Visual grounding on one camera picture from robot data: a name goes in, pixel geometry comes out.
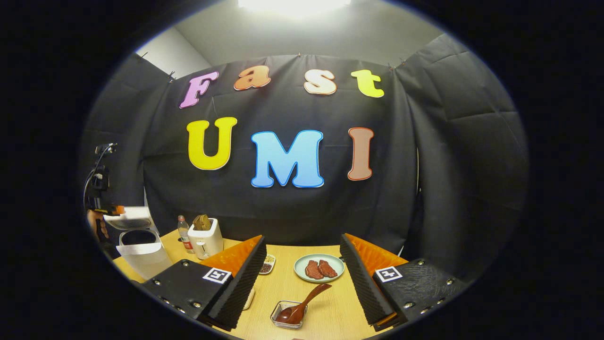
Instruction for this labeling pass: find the ceiling light panel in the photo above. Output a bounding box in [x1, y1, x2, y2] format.
[237, 0, 352, 17]

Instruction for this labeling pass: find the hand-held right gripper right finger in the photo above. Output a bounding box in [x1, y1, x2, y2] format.
[340, 233, 468, 332]

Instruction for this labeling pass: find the white rice cooker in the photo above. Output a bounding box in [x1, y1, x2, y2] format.
[103, 206, 174, 281]

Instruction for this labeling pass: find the brown wooden spoon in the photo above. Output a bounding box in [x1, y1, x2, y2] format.
[276, 283, 332, 325]

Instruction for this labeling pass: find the black backdrop cloth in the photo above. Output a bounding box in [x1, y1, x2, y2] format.
[80, 33, 529, 284]

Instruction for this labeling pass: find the red label water bottle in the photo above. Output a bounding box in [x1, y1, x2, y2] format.
[177, 215, 194, 255]

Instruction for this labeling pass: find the pale green plate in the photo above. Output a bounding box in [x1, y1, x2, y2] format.
[294, 254, 345, 283]

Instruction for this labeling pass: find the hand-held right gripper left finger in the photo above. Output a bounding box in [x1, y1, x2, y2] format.
[142, 235, 268, 331]

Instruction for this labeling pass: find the white toaster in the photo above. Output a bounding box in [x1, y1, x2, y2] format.
[188, 218, 224, 260]

